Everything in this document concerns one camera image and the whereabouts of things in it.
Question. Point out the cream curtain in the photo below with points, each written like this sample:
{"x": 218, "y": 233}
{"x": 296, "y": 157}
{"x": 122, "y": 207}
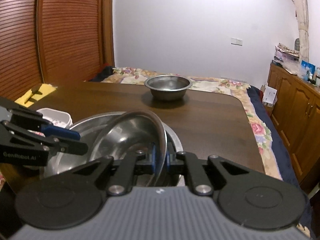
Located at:
{"x": 301, "y": 17}

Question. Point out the yellow plush toy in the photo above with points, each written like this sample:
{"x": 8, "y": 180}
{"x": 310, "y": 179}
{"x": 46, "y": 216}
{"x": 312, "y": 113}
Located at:
{"x": 35, "y": 93}

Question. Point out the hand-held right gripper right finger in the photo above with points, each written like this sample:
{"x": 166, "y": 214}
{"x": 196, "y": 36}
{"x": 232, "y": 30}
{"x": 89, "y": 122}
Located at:
{"x": 167, "y": 162}

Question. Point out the slatted wooden wardrobe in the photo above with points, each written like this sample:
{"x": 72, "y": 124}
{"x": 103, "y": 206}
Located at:
{"x": 50, "y": 30}

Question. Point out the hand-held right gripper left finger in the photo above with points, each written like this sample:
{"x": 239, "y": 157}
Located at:
{"x": 154, "y": 159}

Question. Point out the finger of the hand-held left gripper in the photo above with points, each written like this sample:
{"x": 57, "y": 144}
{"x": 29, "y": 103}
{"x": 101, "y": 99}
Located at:
{"x": 73, "y": 148}
{"x": 62, "y": 133}

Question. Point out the white cardboard box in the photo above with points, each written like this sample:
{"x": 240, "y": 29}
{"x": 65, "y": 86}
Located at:
{"x": 270, "y": 96}

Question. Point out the deep small steel bowl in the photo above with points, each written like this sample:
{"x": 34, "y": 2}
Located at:
{"x": 167, "y": 86}

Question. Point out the small floral white plate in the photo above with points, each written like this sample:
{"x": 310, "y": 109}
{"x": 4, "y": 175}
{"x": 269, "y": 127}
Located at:
{"x": 60, "y": 118}

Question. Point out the dark clothing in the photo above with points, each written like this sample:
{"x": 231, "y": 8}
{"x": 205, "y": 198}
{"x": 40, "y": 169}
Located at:
{"x": 102, "y": 73}

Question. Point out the floral blanket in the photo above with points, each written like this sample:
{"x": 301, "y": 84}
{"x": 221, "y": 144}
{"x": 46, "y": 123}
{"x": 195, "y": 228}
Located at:
{"x": 225, "y": 87}

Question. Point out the dark blue blanket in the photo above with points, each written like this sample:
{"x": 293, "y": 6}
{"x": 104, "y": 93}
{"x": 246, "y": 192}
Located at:
{"x": 277, "y": 140}

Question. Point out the pile of papers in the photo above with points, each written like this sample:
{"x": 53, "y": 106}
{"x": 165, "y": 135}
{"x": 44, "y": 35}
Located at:
{"x": 286, "y": 53}

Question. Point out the wooden cabinet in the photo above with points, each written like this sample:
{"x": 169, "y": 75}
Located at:
{"x": 297, "y": 115}

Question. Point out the white wall switch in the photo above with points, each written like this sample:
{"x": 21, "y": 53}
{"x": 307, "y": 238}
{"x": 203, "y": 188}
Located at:
{"x": 236, "y": 41}

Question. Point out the shallow steel bowl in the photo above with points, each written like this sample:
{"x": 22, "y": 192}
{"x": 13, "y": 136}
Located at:
{"x": 125, "y": 140}

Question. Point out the blue boxes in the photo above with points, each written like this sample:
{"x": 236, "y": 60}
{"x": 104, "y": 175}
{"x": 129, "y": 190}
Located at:
{"x": 308, "y": 70}

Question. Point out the large steel bowl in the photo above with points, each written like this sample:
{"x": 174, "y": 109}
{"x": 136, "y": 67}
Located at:
{"x": 75, "y": 130}

